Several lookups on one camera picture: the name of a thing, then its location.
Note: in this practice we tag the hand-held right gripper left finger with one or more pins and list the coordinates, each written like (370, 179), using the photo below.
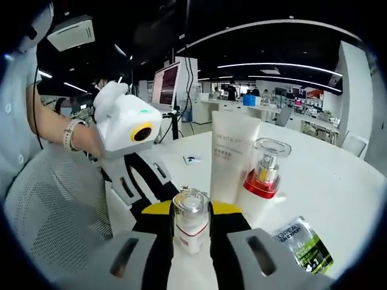
(154, 241)

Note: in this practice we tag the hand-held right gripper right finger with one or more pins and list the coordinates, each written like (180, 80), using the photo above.
(226, 241)

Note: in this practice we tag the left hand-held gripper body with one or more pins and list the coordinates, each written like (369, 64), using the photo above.
(121, 121)

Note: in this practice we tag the small clear-capped skincare bottle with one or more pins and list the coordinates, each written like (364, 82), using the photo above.
(190, 238)

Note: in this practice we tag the small white skincare sachet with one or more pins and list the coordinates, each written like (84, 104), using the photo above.
(192, 159)

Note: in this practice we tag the white pump skincare bottle red collar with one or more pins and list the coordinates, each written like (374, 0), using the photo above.
(261, 184)

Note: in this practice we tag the silver green skincare sachet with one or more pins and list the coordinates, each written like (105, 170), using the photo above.
(302, 244)

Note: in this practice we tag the large white skincare tube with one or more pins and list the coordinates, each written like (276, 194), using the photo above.
(232, 157)

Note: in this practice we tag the person's left hand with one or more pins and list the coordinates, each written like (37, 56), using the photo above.
(92, 145)

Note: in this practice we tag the beige wristwatch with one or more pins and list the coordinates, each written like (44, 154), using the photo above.
(70, 136)

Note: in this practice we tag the black laptop stand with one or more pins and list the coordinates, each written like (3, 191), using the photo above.
(174, 127)

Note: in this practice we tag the grey mesh office chair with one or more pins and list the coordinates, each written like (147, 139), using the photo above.
(60, 196)

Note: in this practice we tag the long white desk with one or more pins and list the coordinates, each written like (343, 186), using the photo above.
(211, 111)

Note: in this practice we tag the ceiling air conditioner unit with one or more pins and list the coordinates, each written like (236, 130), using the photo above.
(71, 33)

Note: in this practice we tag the person's grey shirt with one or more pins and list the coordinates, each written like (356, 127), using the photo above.
(15, 105)

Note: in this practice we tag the white worn device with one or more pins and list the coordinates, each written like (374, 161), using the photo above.
(42, 24)

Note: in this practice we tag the blue box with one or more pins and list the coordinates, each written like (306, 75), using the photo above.
(251, 101)

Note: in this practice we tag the background shelves with goods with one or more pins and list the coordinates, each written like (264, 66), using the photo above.
(302, 101)

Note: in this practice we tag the white office chair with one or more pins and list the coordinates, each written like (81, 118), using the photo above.
(354, 144)

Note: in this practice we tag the curved ceiling light strip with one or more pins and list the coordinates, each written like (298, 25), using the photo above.
(287, 21)

